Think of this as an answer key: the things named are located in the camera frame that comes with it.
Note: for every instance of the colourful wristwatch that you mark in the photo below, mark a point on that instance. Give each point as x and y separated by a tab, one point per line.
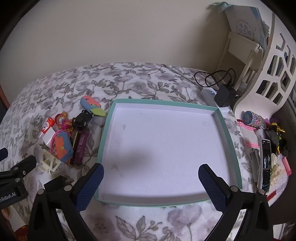
253	118

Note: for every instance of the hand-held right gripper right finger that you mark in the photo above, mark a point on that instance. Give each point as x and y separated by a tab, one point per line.
211	187

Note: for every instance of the red printed packet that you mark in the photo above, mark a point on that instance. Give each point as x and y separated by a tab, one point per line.
20	235

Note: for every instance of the cream plastic holder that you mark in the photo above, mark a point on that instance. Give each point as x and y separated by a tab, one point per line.
49	162

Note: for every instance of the floral blanket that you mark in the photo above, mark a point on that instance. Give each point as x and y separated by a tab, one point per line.
138	78

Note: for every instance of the red white glue stick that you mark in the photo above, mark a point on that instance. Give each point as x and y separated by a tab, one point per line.
47	131

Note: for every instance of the gold black patterned lighter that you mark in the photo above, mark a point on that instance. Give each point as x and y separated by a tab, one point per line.
74	139

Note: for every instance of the black smartphone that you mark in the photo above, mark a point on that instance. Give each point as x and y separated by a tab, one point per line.
266	166

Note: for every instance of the purple lighter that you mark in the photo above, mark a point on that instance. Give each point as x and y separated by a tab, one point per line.
81	147

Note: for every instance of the blue coral green toy knife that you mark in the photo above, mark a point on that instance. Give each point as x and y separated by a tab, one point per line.
91	105

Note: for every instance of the teal cloth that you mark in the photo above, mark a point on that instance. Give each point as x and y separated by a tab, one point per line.
219	5

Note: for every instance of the black toy car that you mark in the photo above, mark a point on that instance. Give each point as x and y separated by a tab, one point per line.
81	119

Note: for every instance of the black charger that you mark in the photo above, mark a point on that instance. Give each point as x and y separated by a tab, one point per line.
223	95

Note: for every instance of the teal shallow cardboard box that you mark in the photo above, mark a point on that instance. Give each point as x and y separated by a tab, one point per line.
161	143

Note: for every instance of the pink beaded bag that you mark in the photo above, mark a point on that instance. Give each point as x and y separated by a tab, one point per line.
248	136

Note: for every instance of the brown wooden board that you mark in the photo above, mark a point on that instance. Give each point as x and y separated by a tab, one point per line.
1	95

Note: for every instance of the white wooden shelf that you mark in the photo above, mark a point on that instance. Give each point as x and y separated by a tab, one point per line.
240	44

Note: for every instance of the white album book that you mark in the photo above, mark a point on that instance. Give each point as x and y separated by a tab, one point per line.
246	25

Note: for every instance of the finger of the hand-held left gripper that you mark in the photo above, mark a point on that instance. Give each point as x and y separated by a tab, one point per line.
23	166
2	153

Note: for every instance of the black patterned pouch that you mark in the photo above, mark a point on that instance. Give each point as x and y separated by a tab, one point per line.
271	136

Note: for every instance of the orange blue toy knife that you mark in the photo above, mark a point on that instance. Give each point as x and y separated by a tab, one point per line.
64	147

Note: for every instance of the pink wristband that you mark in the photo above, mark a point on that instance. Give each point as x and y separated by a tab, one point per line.
52	142

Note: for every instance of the white power strip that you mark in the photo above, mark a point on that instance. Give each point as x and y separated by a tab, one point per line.
208	93

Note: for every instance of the pink helmet puppy figure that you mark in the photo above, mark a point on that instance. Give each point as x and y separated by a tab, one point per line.
62	119

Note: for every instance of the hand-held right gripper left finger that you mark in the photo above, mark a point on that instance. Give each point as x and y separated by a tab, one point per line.
90	185

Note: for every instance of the cream crumpled flower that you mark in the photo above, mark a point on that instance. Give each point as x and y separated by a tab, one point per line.
276	166

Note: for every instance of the pink bubble wrap pouch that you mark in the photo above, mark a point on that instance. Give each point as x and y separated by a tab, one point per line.
285	173

